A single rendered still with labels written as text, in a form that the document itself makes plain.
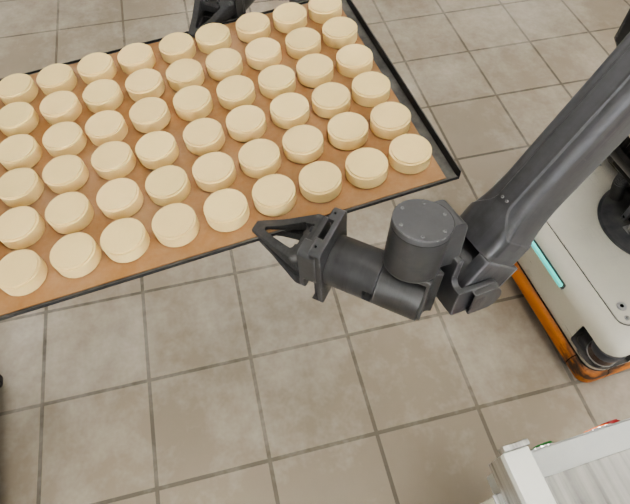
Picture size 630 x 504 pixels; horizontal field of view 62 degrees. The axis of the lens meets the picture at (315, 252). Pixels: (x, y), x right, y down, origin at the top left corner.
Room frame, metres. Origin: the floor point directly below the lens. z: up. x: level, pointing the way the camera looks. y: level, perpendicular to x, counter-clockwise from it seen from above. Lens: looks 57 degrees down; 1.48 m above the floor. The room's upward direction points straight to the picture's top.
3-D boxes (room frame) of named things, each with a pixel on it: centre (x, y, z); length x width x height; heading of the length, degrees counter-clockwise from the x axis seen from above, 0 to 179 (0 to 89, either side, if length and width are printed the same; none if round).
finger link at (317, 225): (0.33, 0.03, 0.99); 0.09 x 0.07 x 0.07; 63
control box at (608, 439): (0.15, -0.36, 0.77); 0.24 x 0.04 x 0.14; 107
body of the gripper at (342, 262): (0.29, -0.04, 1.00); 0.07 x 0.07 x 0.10; 63
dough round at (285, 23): (0.71, 0.04, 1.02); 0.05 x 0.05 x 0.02
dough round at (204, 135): (0.48, 0.14, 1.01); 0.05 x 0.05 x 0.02
